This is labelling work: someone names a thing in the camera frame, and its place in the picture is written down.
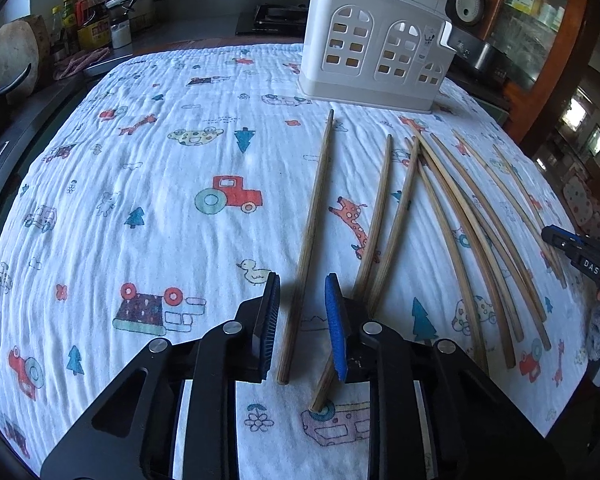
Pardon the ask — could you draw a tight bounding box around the light bamboo chopstick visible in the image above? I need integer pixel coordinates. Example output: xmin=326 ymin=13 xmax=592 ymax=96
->
xmin=410 ymin=136 xmax=489 ymax=372
xmin=430 ymin=133 xmax=546 ymax=324
xmin=416 ymin=133 xmax=522 ymax=370
xmin=453 ymin=130 xmax=567 ymax=289
xmin=416 ymin=133 xmax=552 ymax=351

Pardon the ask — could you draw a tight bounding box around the wooden glass cabinet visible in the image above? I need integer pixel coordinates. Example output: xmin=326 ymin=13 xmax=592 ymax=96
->
xmin=481 ymin=0 xmax=600 ymax=150

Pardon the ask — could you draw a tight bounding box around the black rice cooker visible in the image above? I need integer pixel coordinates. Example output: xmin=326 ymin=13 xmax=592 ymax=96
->
xmin=444 ymin=0 xmax=506 ymax=78

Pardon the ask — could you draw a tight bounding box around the white patterned cloth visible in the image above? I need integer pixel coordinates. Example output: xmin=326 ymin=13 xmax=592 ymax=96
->
xmin=0 ymin=44 xmax=586 ymax=479

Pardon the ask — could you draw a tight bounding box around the white plastic utensil holder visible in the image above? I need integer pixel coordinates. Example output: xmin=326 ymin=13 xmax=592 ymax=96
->
xmin=299 ymin=0 xmax=455 ymax=113

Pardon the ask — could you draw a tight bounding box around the black wok pan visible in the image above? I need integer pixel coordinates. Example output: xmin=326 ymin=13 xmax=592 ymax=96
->
xmin=0 ymin=62 xmax=33 ymax=137

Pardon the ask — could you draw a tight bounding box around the black gas stove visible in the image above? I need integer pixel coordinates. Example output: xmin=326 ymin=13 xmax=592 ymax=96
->
xmin=235 ymin=3 xmax=309 ymax=38

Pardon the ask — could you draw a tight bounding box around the pink rag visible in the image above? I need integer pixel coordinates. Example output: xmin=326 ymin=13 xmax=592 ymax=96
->
xmin=53 ymin=47 xmax=111 ymax=81

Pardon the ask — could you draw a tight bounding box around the white seasoning jar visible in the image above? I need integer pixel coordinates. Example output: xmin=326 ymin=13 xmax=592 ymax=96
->
xmin=110 ymin=16 xmax=132 ymax=50

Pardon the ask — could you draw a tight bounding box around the round wooden cutting board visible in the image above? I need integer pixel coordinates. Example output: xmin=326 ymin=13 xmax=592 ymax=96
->
xmin=0 ymin=20 xmax=40 ymax=100

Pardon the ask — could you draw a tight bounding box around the green cap bottle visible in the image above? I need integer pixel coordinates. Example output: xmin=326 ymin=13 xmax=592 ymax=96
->
xmin=61 ymin=0 xmax=80 ymax=54

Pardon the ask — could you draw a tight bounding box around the cooking oil bottle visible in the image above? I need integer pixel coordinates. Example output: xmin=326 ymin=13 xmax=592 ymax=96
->
xmin=76 ymin=0 xmax=111 ymax=51

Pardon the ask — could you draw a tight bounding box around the steel pressure cooker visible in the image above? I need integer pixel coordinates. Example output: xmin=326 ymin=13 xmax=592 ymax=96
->
xmin=106 ymin=0 xmax=162 ymax=37

